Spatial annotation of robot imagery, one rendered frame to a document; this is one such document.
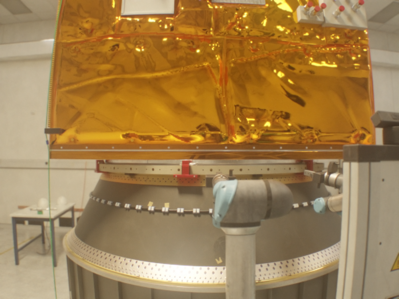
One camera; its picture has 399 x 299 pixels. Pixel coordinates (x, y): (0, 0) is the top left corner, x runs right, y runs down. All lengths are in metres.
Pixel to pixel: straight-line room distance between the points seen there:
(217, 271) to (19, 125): 7.25
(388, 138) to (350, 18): 1.29
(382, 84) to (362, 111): 7.16
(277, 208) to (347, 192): 0.20
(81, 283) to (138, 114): 1.07
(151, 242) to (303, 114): 1.07
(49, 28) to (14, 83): 1.65
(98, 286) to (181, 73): 1.27
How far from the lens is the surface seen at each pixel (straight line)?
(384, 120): 0.89
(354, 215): 0.81
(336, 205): 1.44
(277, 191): 0.88
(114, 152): 1.76
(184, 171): 1.62
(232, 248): 0.89
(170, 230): 1.60
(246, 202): 0.86
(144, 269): 1.59
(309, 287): 1.77
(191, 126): 1.67
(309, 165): 1.93
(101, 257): 1.79
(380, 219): 0.87
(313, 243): 1.80
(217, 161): 1.67
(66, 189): 7.72
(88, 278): 1.94
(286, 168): 1.79
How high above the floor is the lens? 1.75
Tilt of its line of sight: 2 degrees up
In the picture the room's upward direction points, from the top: straight up
